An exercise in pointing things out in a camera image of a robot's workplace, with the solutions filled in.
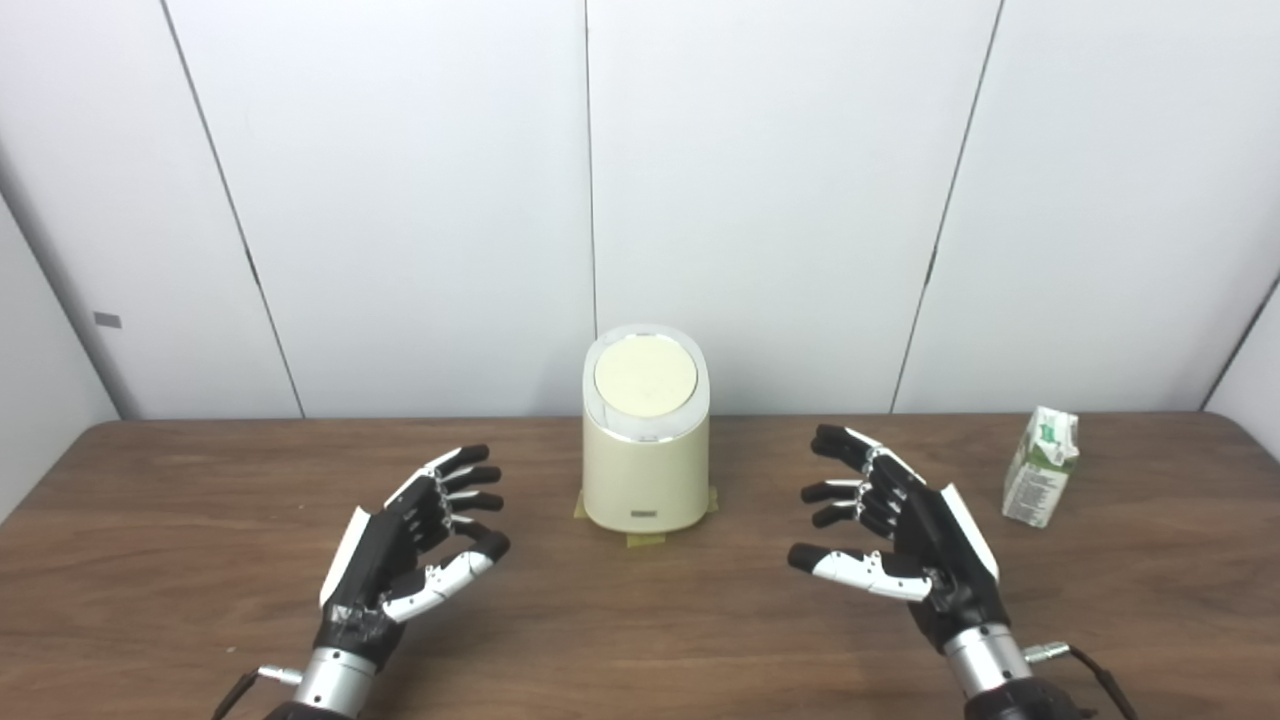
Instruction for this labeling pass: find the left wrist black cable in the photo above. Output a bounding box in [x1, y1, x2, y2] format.
[212, 666, 303, 720]

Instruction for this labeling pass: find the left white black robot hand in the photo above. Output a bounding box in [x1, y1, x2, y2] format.
[315, 444, 511, 669]

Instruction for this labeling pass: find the green white milk carton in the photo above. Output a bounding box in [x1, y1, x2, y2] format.
[1002, 406, 1081, 529]

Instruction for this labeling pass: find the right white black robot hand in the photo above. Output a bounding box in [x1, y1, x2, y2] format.
[787, 424, 1011, 653]

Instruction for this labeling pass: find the cream-colored round bin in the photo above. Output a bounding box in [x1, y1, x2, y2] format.
[582, 324, 712, 535]

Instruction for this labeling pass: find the cream round bin lid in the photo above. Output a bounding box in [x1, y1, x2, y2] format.
[594, 335, 699, 419]

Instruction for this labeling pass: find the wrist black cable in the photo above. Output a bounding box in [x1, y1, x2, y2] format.
[212, 666, 303, 720]
[1022, 642, 1138, 720]

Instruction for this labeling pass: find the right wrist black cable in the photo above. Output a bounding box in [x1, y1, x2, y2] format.
[1022, 642, 1138, 720]

